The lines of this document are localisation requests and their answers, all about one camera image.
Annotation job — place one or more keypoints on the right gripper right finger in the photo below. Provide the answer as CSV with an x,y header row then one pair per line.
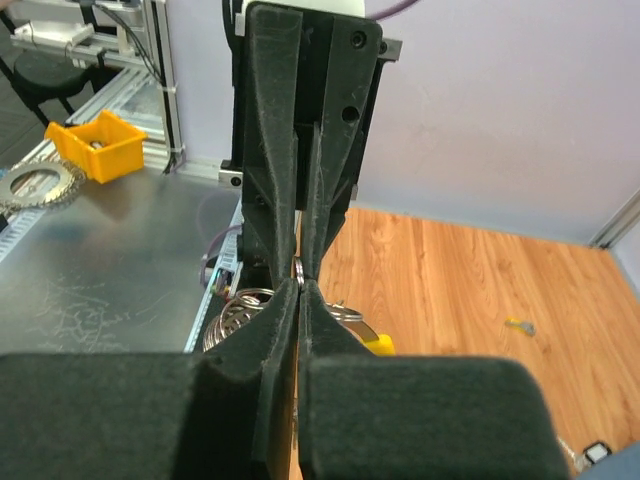
x,y
364,416

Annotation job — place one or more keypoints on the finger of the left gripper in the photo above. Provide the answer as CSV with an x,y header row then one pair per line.
x,y
352,58
272,42

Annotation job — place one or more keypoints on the yellow plastic bin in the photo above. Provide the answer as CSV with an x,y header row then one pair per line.
x,y
105,149

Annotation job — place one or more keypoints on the folded blue cloth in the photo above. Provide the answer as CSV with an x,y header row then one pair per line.
x,y
622,465

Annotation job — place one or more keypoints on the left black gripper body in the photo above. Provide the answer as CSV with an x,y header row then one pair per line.
x,y
313,55

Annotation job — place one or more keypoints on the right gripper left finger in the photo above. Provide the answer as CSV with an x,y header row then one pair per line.
x,y
222,414

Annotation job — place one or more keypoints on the black key fob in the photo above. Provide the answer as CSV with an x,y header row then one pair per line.
x,y
593,454

